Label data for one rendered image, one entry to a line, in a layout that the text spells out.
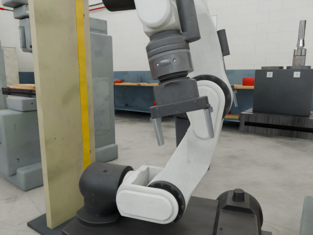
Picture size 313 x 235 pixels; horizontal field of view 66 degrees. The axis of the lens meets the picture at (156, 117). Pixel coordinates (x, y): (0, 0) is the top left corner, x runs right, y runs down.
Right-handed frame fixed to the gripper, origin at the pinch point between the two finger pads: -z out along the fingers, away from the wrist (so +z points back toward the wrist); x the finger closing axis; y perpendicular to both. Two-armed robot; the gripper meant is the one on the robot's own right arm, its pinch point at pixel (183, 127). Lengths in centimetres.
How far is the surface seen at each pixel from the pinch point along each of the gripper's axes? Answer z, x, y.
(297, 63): 10, 38, 65
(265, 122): -11, 22, 59
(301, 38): 20, 41, 65
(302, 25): 25, 42, 65
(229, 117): -50, -3, 451
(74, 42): 58, -85, 99
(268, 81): 6, 26, 64
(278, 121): -11, 26, 58
